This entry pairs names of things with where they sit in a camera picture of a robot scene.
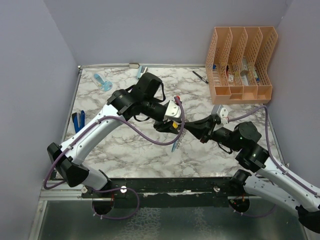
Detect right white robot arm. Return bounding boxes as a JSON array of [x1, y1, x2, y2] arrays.
[[184, 116, 320, 233]]

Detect yellow key tag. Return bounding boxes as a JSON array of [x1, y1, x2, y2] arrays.
[[172, 121, 179, 129]]

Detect orange desk file organizer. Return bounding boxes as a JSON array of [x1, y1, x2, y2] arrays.
[[205, 26, 278, 105]]

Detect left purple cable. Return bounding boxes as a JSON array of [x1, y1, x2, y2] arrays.
[[43, 95, 186, 221]]

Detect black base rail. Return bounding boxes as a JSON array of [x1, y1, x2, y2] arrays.
[[81, 173, 250, 212]]

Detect beige wall clip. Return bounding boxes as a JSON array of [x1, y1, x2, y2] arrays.
[[128, 62, 140, 69]]

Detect blue packaged item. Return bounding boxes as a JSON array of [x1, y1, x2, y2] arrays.
[[93, 73, 113, 92]]

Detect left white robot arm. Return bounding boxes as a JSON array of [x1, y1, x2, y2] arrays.
[[47, 72, 185, 198]]

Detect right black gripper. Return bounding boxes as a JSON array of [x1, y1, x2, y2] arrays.
[[183, 114, 242, 152]]

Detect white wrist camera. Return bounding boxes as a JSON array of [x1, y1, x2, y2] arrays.
[[163, 100, 182, 123], [211, 104, 229, 125]]

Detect black pen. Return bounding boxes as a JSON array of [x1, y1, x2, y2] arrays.
[[192, 70, 209, 84]]

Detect items in organizer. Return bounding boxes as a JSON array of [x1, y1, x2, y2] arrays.
[[225, 55, 260, 86]]

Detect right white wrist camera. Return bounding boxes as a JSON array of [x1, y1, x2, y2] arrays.
[[211, 104, 229, 125]]

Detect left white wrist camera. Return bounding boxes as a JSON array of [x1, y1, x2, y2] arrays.
[[163, 100, 182, 123]]

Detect light blue white stapler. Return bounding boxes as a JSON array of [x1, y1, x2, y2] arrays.
[[137, 65, 148, 80]]

